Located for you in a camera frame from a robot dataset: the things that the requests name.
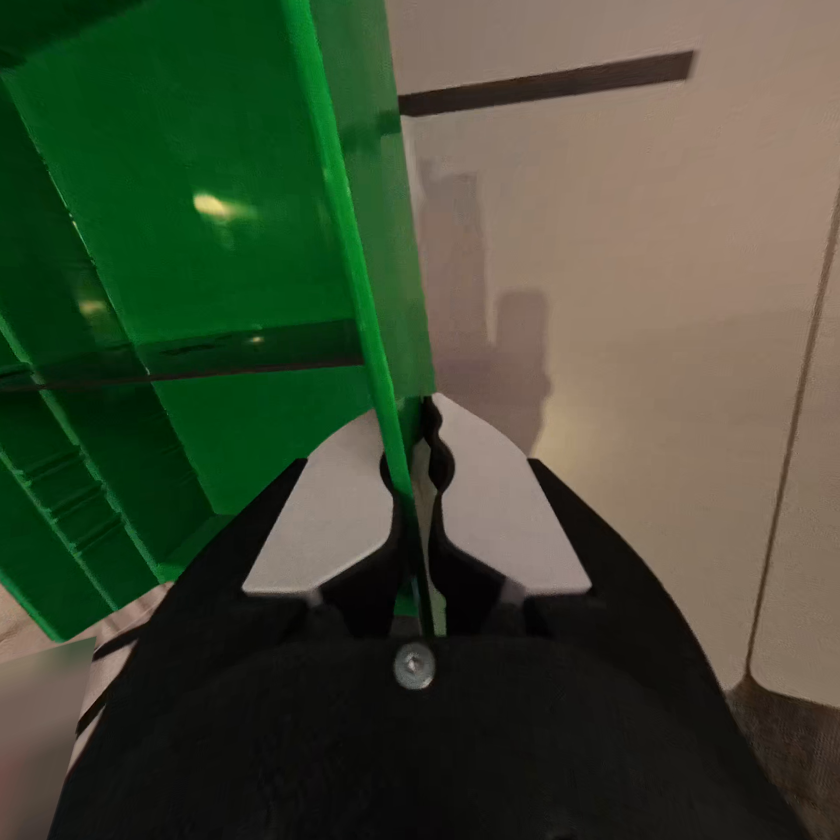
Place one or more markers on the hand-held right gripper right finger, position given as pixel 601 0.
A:
pixel 512 518

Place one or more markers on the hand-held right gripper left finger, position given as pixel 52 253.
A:
pixel 328 518

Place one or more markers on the green plastic bin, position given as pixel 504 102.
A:
pixel 197 164

